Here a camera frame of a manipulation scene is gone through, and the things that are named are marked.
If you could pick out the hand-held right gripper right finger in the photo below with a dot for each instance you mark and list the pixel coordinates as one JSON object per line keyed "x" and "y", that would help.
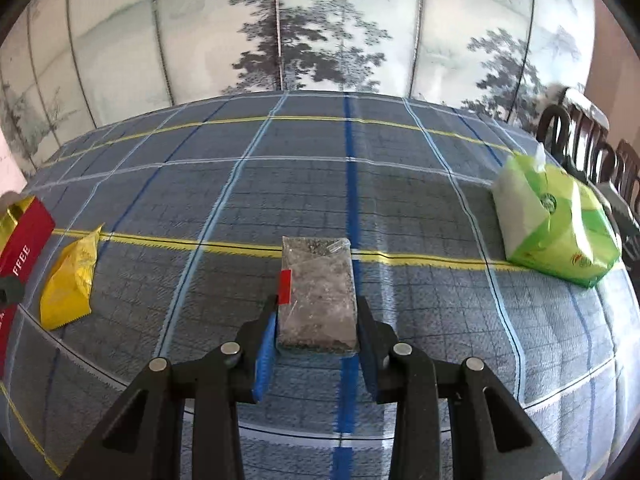
{"x": 372, "y": 360}

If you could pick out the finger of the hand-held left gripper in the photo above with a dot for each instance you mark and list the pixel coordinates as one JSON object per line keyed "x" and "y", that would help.
{"x": 10, "y": 291}

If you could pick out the grey sesame bar packet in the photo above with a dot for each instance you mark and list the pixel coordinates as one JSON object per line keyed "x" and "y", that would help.
{"x": 317, "y": 300}

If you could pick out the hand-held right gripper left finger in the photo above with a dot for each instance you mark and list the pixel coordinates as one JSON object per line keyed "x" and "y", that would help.
{"x": 265, "y": 360}

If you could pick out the painted folding screen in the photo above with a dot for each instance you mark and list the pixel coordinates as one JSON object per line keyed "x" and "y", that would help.
{"x": 150, "y": 35}

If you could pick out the green tissue pack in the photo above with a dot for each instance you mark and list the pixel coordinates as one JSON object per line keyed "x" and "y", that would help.
{"x": 550, "y": 230}

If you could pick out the small yellow snack packet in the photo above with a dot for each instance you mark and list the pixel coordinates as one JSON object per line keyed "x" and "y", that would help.
{"x": 67, "y": 285}

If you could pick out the dark wooden chair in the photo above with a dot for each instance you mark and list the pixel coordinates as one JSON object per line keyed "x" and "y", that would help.
{"x": 627, "y": 165}
{"x": 550, "y": 125}

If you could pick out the red box with gold inside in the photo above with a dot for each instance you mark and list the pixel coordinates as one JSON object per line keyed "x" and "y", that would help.
{"x": 25, "y": 240}

